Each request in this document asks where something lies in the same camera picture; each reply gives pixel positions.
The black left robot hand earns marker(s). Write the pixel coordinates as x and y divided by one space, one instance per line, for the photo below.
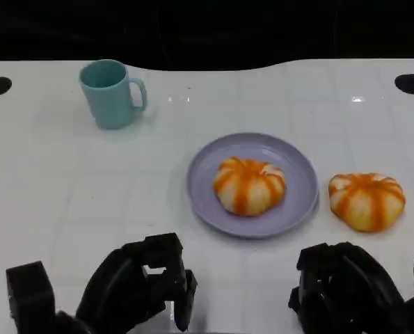
123 288

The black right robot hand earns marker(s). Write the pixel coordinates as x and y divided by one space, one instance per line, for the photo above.
349 295

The orange and white bread roll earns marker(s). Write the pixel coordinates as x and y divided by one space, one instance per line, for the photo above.
248 188
366 202

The lilac plate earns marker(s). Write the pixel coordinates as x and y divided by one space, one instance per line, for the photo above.
297 195

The pale green mug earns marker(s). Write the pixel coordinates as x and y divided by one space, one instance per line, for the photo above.
105 101

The black cloth backdrop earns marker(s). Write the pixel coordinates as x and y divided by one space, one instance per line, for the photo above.
206 28

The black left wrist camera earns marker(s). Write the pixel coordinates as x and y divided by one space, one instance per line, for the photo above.
29 292

